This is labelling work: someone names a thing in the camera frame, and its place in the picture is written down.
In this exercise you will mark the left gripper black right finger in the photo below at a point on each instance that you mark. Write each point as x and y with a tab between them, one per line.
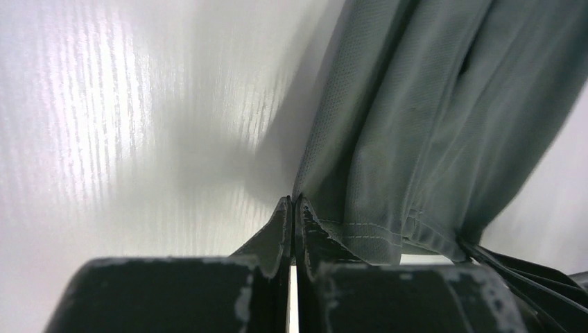
338	292

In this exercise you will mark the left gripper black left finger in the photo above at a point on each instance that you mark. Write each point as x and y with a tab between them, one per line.
246	291

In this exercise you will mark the dark grey t shirt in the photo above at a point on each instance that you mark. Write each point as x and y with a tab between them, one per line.
433	116

